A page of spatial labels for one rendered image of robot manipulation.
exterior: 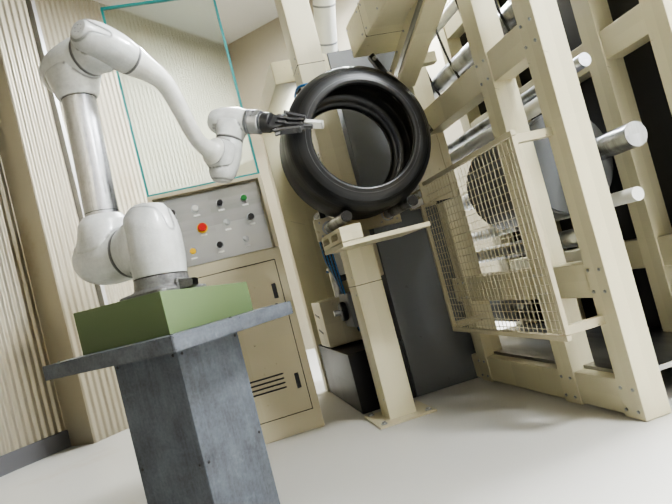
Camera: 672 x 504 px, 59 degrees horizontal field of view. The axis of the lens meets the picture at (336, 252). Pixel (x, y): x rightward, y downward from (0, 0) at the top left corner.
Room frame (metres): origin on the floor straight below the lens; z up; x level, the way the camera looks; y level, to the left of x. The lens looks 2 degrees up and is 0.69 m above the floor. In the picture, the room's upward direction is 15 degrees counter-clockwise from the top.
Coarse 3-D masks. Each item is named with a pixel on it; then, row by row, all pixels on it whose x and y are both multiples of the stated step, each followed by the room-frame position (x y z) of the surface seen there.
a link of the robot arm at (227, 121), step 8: (216, 112) 2.15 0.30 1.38; (224, 112) 2.14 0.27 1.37; (232, 112) 2.13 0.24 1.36; (240, 112) 2.13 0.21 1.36; (208, 120) 2.17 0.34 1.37; (216, 120) 2.15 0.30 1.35; (224, 120) 2.13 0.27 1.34; (232, 120) 2.13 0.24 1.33; (240, 120) 2.13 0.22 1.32; (216, 128) 2.15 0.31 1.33; (224, 128) 2.13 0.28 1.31; (232, 128) 2.13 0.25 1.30; (240, 128) 2.14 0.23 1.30; (216, 136) 2.15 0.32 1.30; (232, 136) 2.13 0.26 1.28; (240, 136) 2.15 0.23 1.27
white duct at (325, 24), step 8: (320, 0) 3.05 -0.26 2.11; (328, 0) 3.06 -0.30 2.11; (320, 8) 3.08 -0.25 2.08; (328, 8) 3.08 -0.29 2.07; (320, 16) 3.11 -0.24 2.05; (328, 16) 3.11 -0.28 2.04; (320, 24) 3.13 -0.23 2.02; (328, 24) 3.13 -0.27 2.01; (320, 32) 3.16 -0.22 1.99; (328, 32) 3.16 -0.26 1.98; (336, 32) 3.20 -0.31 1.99; (320, 40) 3.19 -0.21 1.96; (328, 40) 3.18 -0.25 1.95; (336, 40) 3.22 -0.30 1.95; (328, 48) 3.21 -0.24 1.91; (336, 48) 3.24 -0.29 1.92
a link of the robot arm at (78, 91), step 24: (48, 72) 1.76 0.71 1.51; (72, 72) 1.73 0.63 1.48; (72, 96) 1.75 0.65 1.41; (96, 96) 1.82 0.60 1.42; (72, 120) 1.75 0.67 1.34; (96, 120) 1.78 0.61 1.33; (72, 144) 1.76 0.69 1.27; (96, 144) 1.77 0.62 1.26; (96, 168) 1.76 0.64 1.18; (96, 192) 1.75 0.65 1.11; (96, 216) 1.73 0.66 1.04; (120, 216) 1.77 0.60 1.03; (96, 240) 1.71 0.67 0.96; (96, 264) 1.71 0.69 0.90
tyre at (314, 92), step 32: (320, 96) 2.23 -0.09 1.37; (352, 96) 2.55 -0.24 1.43; (384, 96) 2.51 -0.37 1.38; (384, 128) 2.58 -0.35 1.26; (416, 128) 2.31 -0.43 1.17; (288, 160) 2.26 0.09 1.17; (416, 160) 2.30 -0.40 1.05; (320, 192) 2.24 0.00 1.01; (352, 192) 2.24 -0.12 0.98; (384, 192) 2.26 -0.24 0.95
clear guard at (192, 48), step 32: (160, 0) 2.83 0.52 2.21; (192, 0) 2.87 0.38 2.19; (128, 32) 2.80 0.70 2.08; (160, 32) 2.83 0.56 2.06; (192, 32) 2.86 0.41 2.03; (160, 64) 2.82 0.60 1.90; (192, 64) 2.85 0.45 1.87; (224, 64) 2.89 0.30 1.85; (128, 96) 2.78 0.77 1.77; (160, 96) 2.81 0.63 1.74; (192, 96) 2.85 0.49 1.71; (224, 96) 2.88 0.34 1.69; (160, 128) 2.80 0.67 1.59; (160, 160) 2.80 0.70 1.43; (192, 160) 2.83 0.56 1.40; (256, 160) 2.89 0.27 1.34; (160, 192) 2.79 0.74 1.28
